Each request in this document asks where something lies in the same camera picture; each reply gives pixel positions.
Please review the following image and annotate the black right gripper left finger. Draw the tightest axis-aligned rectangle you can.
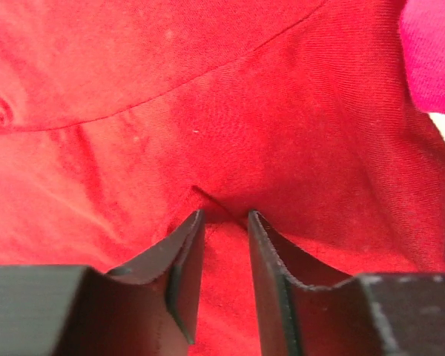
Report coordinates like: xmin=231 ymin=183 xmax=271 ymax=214
xmin=0 ymin=211 xmax=205 ymax=355

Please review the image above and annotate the pink folded shirt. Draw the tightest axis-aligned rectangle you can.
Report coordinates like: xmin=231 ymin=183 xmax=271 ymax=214
xmin=399 ymin=0 xmax=445 ymax=114

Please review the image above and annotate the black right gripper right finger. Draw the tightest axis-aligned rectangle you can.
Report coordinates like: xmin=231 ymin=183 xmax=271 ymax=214
xmin=248 ymin=211 xmax=445 ymax=355

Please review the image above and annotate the dark red t shirt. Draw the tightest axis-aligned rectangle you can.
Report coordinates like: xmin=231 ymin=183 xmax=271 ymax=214
xmin=0 ymin=1 xmax=445 ymax=355

